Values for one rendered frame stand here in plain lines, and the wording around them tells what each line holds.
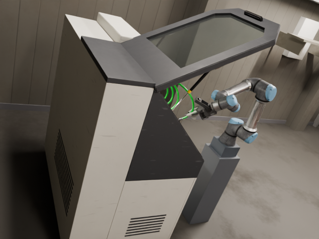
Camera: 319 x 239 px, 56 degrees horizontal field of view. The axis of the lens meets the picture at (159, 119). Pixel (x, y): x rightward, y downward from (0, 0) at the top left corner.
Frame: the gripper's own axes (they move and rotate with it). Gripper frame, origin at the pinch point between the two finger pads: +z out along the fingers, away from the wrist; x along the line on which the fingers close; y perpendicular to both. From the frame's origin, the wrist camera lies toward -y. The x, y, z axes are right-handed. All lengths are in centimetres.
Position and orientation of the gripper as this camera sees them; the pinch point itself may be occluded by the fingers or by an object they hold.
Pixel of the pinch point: (187, 113)
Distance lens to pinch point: 218.4
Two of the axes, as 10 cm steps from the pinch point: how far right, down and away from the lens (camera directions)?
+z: -8.2, 3.0, 4.9
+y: 5.1, 7.7, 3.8
